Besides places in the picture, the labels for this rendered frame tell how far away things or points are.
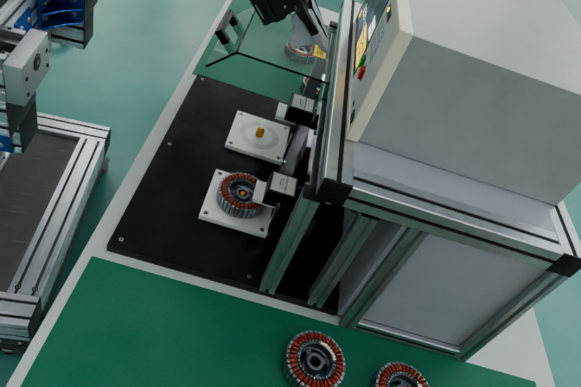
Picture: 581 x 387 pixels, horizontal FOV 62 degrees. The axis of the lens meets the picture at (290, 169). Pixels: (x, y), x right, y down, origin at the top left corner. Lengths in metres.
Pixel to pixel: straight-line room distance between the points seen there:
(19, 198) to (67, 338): 0.96
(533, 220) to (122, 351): 0.71
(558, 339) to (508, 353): 1.33
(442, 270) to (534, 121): 0.29
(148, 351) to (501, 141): 0.68
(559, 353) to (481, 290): 1.56
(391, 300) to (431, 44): 0.48
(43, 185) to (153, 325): 1.02
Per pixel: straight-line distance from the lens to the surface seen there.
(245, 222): 1.06
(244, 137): 1.25
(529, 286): 0.95
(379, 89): 0.75
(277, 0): 0.82
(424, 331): 1.05
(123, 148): 2.29
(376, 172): 0.77
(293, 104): 1.18
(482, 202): 0.84
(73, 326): 0.94
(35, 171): 1.90
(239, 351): 0.94
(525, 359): 1.24
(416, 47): 0.72
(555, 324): 2.58
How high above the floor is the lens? 1.58
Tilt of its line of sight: 41 degrees down
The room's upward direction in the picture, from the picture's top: 23 degrees clockwise
